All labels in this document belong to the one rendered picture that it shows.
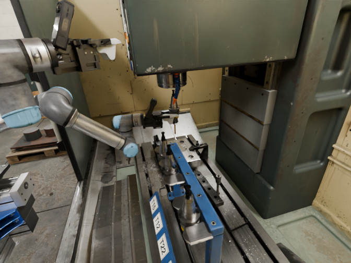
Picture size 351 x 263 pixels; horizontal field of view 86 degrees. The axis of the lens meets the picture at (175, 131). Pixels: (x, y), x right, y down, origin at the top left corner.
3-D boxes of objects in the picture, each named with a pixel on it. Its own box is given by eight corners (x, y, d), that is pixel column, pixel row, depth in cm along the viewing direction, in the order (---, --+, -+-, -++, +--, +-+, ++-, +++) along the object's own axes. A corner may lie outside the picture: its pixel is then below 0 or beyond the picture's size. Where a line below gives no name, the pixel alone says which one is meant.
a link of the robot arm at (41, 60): (16, 38, 45) (22, 37, 40) (38, 37, 48) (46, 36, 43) (28, 71, 49) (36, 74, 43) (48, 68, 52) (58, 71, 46)
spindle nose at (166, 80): (189, 87, 95) (188, 62, 89) (157, 90, 94) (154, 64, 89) (185, 80, 109) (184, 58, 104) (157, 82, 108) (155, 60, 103)
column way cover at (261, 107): (254, 175, 115) (269, 91, 91) (218, 139, 156) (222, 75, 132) (261, 173, 116) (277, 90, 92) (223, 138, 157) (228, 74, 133)
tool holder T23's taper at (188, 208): (199, 217, 53) (199, 200, 50) (184, 222, 52) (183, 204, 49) (193, 205, 57) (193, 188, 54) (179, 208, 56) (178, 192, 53)
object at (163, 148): (169, 155, 81) (168, 141, 78) (159, 156, 81) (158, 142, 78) (168, 150, 85) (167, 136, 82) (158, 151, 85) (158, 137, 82)
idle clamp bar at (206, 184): (214, 213, 92) (215, 204, 89) (191, 180, 113) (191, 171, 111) (223, 210, 93) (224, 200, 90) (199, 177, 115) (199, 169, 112)
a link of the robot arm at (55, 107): (40, 93, 72) (144, 146, 97) (47, 87, 82) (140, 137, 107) (26, 117, 74) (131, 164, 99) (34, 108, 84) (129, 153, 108)
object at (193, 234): (186, 247, 47) (186, 245, 47) (180, 229, 52) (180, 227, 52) (212, 239, 49) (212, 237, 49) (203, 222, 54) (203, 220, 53)
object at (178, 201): (175, 212, 57) (174, 211, 57) (170, 199, 62) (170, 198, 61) (196, 206, 58) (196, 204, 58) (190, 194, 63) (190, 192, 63)
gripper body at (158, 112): (163, 122, 115) (142, 124, 114) (161, 109, 111) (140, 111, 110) (163, 128, 108) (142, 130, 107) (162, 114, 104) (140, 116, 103)
